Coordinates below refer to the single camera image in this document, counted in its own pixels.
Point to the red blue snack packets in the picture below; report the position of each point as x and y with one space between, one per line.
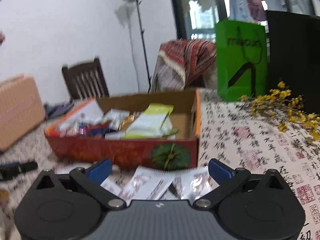
85 126

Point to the calligraphy print tablecloth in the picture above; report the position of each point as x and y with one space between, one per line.
225 135

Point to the red patterned draped blanket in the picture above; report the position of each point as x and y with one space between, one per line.
181 62

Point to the pink hard-shell suitcase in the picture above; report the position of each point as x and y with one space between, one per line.
21 109

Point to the orange cardboard snack box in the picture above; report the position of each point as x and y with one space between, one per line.
164 154

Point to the yellow artificial flower branch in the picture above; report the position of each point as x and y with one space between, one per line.
281 109

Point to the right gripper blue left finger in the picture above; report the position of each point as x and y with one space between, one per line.
100 171

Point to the dark wooden chair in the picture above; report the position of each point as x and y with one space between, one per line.
85 80

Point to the clear white packet right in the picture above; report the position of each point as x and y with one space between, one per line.
192 184

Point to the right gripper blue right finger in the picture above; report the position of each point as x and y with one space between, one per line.
219 171

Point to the green white snack packet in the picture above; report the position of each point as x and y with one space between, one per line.
154 122

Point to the studio light on stand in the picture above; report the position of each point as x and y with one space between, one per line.
137 44

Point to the white red-print snack packet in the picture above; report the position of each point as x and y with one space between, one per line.
146 184

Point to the black paper shopping bag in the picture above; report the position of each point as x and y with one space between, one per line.
294 55

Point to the green paper shopping bag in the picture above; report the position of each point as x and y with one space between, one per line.
241 59

